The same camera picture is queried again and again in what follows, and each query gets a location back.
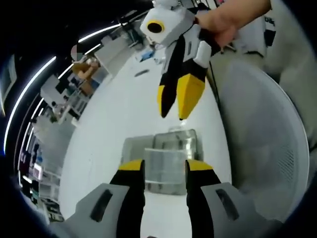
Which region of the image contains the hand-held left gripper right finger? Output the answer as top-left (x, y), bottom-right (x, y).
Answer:
top-left (185, 159), bottom-right (272, 238)

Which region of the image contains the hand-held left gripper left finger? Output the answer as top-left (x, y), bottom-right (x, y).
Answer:
top-left (63, 159), bottom-right (146, 238)

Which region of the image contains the grey transparent guide fixture box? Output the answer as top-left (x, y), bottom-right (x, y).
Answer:
top-left (122, 128), bottom-right (204, 174)

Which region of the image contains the clear plastic divider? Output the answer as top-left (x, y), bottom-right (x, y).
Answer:
top-left (144, 147), bottom-right (188, 194)

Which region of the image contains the person's right hand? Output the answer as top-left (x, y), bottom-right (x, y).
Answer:
top-left (195, 8), bottom-right (240, 48)

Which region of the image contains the blue booklet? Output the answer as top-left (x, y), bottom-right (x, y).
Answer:
top-left (139, 51), bottom-right (155, 61)

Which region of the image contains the white desk partition panel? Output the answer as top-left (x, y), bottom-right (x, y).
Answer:
top-left (95, 51), bottom-right (112, 81)

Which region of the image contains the grey mesh office chair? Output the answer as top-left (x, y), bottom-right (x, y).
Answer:
top-left (217, 60), bottom-right (312, 224)

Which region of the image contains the person's torso in pale shirt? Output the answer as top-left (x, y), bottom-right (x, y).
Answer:
top-left (215, 0), bottom-right (317, 117)

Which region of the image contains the black device cable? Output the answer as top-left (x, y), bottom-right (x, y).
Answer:
top-left (208, 61), bottom-right (220, 107)

